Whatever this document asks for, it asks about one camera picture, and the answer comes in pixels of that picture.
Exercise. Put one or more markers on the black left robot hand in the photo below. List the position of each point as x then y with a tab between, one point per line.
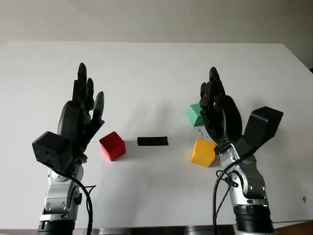
71	120

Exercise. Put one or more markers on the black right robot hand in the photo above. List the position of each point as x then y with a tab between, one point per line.
226	120

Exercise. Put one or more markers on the green block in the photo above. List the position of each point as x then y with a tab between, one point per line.
194	115

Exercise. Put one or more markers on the yellow block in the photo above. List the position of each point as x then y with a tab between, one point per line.
203	154

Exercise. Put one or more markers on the red block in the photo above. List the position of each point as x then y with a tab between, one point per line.
113	147

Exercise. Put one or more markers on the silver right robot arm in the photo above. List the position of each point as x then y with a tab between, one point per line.
252	186

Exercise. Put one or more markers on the black tape strip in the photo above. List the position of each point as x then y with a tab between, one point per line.
152	141

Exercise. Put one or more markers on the dark robot torso edge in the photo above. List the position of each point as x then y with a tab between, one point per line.
146	231

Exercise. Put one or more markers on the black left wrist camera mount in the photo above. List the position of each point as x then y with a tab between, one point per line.
51	149

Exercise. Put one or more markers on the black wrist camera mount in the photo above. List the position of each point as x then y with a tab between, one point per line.
51	149
264	124

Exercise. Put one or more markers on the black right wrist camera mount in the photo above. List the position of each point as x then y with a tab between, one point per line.
264	124

